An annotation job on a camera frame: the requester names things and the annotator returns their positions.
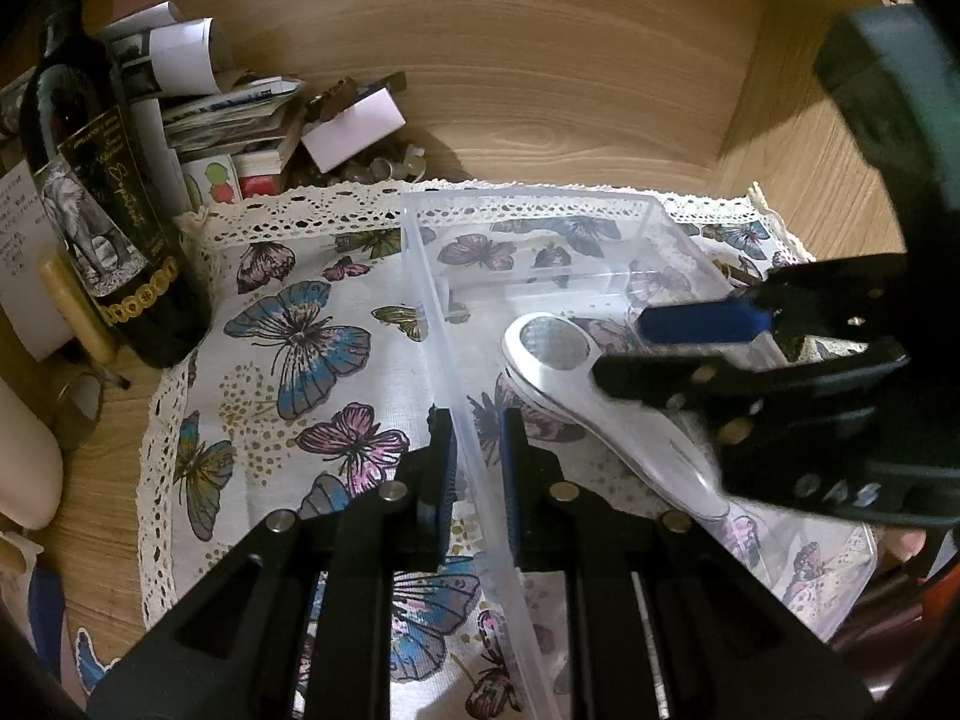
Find white handheld massager device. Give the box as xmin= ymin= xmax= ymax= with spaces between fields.
xmin=501 ymin=312 xmax=729 ymax=520

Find clear plastic storage box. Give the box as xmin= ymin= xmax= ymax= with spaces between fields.
xmin=402 ymin=187 xmax=875 ymax=718

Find person's hand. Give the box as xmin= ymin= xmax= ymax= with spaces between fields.
xmin=882 ymin=528 xmax=926 ymax=562

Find pink cylindrical bottle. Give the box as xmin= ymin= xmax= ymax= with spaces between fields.
xmin=0 ymin=382 xmax=64 ymax=530

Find round glasses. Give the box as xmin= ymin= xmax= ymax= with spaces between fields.
xmin=52 ymin=366 xmax=132 ymax=454

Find butterfly print lace cloth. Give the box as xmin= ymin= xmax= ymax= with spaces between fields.
xmin=135 ymin=179 xmax=879 ymax=720

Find yellow candle stick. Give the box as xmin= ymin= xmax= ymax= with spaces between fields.
xmin=37 ymin=250 xmax=119 ymax=366

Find white small box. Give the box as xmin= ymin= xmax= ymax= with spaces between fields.
xmin=301 ymin=89 xmax=405 ymax=174

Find dark wine bottle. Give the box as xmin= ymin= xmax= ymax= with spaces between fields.
xmin=20 ymin=7 xmax=212 ymax=369

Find white handwritten note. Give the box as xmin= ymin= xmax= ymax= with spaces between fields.
xmin=0 ymin=161 xmax=73 ymax=361

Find stack of papers and books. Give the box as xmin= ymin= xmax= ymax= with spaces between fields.
xmin=99 ymin=2 xmax=304 ymax=216

